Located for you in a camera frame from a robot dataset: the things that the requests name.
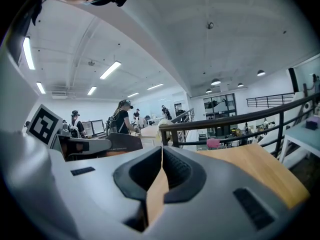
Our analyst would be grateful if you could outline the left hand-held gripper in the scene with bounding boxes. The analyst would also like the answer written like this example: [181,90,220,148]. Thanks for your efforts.
[26,103,113,161]

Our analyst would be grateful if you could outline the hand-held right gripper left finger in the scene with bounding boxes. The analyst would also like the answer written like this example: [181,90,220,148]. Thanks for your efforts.
[66,145,164,233]

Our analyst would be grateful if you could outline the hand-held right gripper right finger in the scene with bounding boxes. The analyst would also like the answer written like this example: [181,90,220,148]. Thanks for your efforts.
[145,145,289,240]

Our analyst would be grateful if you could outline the computer monitor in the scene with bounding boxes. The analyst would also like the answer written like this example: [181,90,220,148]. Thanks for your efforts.
[91,119,105,136]
[81,120,93,137]

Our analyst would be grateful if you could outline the wooden side table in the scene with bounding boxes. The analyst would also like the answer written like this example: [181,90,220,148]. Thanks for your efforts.
[136,125,163,139]

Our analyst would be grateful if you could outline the pink cloth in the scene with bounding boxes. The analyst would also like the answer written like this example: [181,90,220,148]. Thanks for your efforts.
[206,138,221,150]

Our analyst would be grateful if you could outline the cream plastic bag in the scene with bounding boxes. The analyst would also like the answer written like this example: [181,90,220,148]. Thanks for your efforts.
[159,120,174,135]

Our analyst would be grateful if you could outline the ceiling tube lights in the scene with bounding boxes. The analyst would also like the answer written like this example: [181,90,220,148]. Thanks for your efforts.
[22,36,165,99]

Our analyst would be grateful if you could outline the black metal railing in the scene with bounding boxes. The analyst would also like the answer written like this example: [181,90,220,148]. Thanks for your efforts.
[158,91,320,159]

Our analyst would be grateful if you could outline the person's black and white shirt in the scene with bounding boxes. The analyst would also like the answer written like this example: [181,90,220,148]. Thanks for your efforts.
[0,0,43,132]

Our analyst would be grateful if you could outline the black framed glass doors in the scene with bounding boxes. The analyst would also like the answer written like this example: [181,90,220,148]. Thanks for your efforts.
[202,93,237,120]

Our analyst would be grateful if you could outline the white table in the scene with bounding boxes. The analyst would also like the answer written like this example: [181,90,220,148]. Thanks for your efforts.
[278,120,320,170]

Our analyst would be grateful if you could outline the distant black balcony railing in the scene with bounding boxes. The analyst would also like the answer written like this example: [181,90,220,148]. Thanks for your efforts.
[246,92,296,109]

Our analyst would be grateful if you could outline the purple and black box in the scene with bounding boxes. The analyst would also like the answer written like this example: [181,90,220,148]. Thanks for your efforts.
[305,116,320,131]

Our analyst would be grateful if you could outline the black wall column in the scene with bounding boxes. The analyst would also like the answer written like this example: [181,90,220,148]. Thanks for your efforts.
[287,67,300,93]

